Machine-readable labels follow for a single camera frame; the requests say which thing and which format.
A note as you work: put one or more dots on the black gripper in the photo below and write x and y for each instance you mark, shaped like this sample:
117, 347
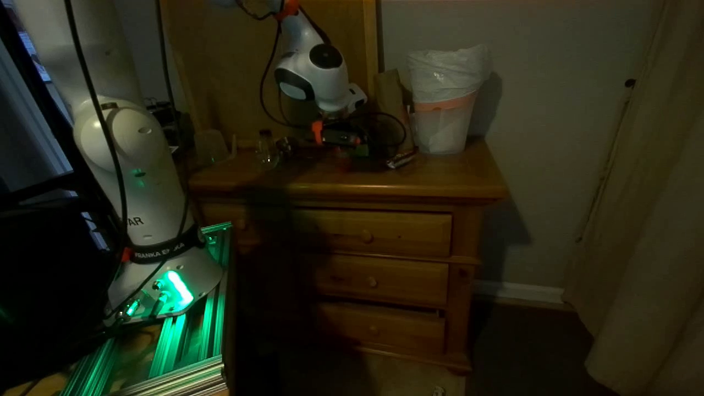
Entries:
344, 123

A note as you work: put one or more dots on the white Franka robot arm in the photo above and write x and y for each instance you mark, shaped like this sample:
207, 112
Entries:
139, 167

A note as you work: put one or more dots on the small metal measuring cup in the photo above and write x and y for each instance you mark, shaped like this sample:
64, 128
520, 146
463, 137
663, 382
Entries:
289, 148

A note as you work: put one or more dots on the small silver cylinder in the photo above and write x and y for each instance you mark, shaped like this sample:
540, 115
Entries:
401, 158

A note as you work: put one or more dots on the clear stemless glass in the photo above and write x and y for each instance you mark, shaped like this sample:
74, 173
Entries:
264, 148

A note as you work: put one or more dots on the wooden dresser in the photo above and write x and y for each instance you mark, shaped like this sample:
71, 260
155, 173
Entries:
410, 183

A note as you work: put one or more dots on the trash bin with white bag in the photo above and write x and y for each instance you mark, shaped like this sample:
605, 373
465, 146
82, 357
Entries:
445, 101

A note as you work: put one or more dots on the wide shallow dresser drawer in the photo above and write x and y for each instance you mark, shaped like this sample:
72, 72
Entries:
381, 234

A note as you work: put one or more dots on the wooden back panel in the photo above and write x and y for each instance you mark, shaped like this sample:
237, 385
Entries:
227, 57

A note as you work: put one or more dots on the wooden dresser drawer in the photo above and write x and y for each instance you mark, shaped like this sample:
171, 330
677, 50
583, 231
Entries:
386, 280
381, 327

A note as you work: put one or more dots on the beige curtain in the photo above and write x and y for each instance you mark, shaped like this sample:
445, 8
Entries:
652, 221

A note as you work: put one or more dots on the black controller box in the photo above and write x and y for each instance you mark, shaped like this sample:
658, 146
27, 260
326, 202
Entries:
50, 277

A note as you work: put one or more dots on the black camera on stand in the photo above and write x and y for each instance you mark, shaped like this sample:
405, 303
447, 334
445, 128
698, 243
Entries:
173, 128

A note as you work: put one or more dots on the small black wall hook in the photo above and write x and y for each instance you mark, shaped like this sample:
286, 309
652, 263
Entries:
629, 82

